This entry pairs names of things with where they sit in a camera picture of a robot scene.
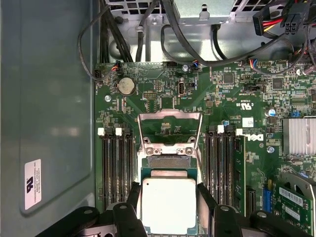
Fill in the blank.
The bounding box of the white board sticker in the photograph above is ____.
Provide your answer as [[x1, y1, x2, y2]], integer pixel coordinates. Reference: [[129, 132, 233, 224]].
[[241, 117, 255, 129]]

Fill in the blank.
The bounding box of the thin black wire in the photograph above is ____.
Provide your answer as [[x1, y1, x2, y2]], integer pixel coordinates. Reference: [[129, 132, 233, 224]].
[[78, 4, 121, 82]]

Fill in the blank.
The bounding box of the green motherboard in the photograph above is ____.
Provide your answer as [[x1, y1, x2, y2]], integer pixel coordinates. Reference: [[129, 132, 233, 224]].
[[94, 61, 316, 237]]

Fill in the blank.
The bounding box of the silver coin cell battery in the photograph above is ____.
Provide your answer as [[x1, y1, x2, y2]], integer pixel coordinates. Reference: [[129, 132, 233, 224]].
[[117, 77, 136, 96]]

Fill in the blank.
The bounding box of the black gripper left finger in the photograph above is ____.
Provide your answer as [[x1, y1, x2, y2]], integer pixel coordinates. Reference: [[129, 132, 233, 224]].
[[36, 181, 149, 237]]

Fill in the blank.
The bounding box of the silver CPU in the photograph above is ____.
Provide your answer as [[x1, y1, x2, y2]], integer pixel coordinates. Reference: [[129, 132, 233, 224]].
[[140, 167, 198, 235]]

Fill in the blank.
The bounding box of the white latched RAM slot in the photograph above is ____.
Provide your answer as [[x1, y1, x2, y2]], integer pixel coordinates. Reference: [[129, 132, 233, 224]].
[[115, 127, 127, 204], [215, 124, 226, 207], [98, 127, 111, 210]]

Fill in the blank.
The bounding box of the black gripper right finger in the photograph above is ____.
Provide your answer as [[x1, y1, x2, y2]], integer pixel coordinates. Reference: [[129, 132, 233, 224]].
[[196, 182, 316, 237]]

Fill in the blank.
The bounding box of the thick black cable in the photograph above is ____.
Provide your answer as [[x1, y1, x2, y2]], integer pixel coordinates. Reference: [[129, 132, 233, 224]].
[[159, 0, 309, 68]]

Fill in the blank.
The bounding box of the silver metal drive cage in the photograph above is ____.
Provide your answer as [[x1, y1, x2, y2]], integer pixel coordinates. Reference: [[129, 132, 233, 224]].
[[106, 0, 262, 25]]

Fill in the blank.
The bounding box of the internal USB port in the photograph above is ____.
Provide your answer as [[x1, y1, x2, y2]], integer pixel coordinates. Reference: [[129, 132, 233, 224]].
[[177, 80, 186, 97]]

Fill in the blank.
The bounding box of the white case label sticker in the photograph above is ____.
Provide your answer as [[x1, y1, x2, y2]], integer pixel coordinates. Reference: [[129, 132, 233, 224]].
[[24, 158, 42, 211]]

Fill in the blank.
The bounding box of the blue board connector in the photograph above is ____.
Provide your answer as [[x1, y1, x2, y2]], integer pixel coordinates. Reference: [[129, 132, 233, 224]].
[[262, 186, 273, 213]]

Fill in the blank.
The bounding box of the graphics card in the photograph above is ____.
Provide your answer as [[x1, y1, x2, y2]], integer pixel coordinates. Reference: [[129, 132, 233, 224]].
[[278, 171, 316, 237]]

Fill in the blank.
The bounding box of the silver finned heatsink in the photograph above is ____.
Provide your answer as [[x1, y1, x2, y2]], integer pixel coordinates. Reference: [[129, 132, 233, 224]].
[[282, 118, 316, 156]]

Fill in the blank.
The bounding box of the open PC case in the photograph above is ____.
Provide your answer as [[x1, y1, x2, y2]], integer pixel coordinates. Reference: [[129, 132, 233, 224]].
[[0, 0, 316, 237]]

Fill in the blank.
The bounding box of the black power connector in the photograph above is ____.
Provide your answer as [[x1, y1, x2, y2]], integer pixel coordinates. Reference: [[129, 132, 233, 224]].
[[283, 13, 301, 36]]

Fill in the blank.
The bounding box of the black latched RAM slot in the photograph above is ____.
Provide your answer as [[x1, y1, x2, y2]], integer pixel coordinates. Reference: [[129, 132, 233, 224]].
[[224, 125, 236, 210], [122, 126, 136, 198], [204, 125, 216, 198], [108, 128, 119, 208]]

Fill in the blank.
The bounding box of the black flat connector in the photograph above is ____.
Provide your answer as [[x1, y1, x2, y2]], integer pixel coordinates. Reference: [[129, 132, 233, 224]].
[[253, 11, 265, 36]]

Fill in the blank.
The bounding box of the metal socket cover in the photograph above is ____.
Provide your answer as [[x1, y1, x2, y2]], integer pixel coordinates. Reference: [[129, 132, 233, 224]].
[[137, 109, 203, 156]]

